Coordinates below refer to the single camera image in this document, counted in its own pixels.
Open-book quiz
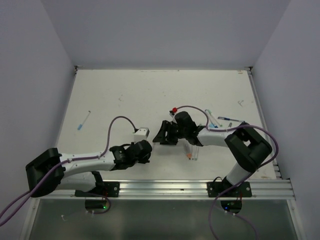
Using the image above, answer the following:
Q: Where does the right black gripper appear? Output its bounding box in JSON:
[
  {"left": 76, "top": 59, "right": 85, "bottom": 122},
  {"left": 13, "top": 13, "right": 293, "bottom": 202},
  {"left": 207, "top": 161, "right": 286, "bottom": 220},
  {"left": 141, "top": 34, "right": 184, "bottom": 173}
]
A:
[{"left": 152, "top": 119, "right": 188, "bottom": 145}]

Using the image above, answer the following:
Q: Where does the orange highlighter marker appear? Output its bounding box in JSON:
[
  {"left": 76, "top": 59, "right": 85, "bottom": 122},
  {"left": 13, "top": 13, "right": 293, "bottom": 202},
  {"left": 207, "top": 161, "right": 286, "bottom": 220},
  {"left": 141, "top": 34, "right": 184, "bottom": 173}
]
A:
[{"left": 184, "top": 144, "right": 193, "bottom": 160}]

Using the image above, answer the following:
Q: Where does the purple capped white pen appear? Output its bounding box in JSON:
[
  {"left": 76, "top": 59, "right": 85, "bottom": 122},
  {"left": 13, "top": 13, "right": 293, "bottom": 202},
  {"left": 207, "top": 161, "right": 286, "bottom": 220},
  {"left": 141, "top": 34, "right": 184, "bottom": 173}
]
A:
[{"left": 191, "top": 145, "right": 196, "bottom": 161}]

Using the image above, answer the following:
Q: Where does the green white pen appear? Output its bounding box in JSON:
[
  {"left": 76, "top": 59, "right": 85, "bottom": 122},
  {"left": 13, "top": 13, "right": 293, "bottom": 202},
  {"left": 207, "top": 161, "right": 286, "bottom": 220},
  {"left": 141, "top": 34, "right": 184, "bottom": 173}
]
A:
[{"left": 194, "top": 146, "right": 200, "bottom": 161}]

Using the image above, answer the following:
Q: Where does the light blue capped pen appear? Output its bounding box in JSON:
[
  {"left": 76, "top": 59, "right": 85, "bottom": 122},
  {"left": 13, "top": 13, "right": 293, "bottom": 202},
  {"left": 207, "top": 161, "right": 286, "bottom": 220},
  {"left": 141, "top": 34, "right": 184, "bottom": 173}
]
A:
[{"left": 77, "top": 110, "right": 91, "bottom": 131}]

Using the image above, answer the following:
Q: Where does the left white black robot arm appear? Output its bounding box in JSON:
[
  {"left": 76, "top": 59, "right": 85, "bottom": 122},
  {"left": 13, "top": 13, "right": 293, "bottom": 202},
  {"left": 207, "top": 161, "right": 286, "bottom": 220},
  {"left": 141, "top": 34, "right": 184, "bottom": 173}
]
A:
[{"left": 25, "top": 140, "right": 153, "bottom": 198}]

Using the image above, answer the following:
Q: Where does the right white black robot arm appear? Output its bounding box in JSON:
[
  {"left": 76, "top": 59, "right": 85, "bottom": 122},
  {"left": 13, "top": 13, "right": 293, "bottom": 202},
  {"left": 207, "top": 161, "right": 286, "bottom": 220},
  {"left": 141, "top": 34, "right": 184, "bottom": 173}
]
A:
[{"left": 152, "top": 111, "right": 272, "bottom": 197}]

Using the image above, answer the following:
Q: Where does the blue ballpoint pen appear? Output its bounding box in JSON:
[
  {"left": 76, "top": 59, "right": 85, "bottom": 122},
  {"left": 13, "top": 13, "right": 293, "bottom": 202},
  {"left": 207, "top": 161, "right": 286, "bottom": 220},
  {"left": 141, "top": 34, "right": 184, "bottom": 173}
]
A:
[{"left": 218, "top": 116, "right": 246, "bottom": 123}]

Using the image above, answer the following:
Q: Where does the blue capped white marker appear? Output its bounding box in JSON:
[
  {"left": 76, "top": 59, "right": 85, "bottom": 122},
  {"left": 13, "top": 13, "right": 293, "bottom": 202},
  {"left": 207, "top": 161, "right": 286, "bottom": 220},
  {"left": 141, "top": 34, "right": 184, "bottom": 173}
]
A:
[{"left": 204, "top": 109, "right": 220, "bottom": 128}]

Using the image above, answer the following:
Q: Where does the green capped white marker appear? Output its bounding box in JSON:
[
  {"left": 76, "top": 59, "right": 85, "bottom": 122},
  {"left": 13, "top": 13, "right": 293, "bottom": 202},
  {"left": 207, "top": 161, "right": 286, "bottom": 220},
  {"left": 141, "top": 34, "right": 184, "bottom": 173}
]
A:
[{"left": 207, "top": 109, "right": 223, "bottom": 127}]

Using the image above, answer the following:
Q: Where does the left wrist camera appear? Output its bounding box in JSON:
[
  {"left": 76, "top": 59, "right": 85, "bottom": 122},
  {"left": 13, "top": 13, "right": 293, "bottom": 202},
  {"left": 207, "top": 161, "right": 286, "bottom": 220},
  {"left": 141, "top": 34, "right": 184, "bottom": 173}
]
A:
[{"left": 133, "top": 127, "right": 150, "bottom": 143}]

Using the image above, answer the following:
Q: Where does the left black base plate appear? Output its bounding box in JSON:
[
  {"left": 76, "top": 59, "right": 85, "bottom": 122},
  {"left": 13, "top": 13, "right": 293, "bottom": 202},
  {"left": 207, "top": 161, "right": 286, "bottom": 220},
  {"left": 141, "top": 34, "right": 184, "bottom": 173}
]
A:
[{"left": 74, "top": 181, "right": 120, "bottom": 198}]

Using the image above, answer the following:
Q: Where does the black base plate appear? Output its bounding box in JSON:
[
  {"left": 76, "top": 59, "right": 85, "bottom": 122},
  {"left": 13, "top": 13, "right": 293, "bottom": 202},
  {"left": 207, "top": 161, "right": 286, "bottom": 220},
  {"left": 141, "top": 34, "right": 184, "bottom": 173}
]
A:
[
  {"left": 74, "top": 181, "right": 120, "bottom": 198},
  {"left": 206, "top": 177, "right": 253, "bottom": 198}
]

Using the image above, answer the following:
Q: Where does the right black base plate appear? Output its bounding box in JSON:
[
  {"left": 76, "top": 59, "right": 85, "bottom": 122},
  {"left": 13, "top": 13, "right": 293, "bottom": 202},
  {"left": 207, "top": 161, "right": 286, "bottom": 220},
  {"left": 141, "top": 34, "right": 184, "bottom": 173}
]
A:
[{"left": 206, "top": 177, "right": 253, "bottom": 198}]

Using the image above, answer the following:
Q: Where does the aluminium rail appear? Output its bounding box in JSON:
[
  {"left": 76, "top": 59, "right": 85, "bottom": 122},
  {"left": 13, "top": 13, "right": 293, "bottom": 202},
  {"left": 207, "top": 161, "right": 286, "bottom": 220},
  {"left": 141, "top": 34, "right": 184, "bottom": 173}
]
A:
[{"left": 31, "top": 178, "right": 293, "bottom": 200}]

